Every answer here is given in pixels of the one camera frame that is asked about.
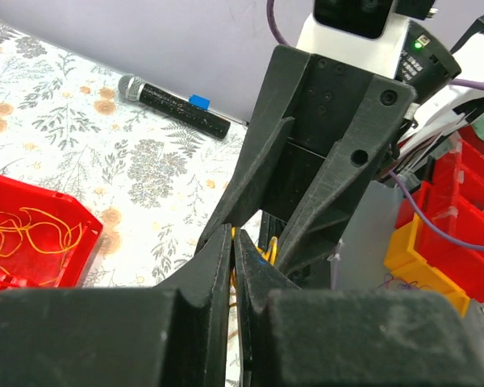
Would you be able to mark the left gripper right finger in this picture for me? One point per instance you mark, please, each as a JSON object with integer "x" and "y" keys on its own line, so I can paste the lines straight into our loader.
{"x": 319, "y": 337}

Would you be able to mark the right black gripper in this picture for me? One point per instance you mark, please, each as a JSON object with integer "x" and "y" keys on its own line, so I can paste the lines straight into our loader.
{"x": 316, "y": 138}

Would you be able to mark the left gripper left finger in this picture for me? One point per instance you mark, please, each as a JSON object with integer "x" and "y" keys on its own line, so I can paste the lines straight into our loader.
{"x": 172, "y": 334}

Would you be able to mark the red double plastic bin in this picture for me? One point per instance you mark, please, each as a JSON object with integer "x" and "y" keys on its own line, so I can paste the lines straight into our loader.
{"x": 47, "y": 238}

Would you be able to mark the small blue block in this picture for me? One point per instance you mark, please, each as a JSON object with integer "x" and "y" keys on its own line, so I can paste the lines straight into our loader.
{"x": 199, "y": 101}

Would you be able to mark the background yellow storage bin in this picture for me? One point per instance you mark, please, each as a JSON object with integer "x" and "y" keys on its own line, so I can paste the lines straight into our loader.
{"x": 405, "y": 263}

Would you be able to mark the background red storage bins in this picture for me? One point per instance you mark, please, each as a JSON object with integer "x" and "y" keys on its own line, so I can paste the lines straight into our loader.
{"x": 453, "y": 200}

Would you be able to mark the floral table mat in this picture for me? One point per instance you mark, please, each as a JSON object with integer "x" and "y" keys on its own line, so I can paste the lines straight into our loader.
{"x": 151, "y": 181}

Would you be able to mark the black microphone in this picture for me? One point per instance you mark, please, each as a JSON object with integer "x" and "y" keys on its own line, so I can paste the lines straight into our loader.
{"x": 135, "y": 89}

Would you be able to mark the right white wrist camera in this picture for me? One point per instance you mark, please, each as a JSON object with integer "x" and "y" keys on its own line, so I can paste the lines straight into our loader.
{"x": 366, "y": 34}

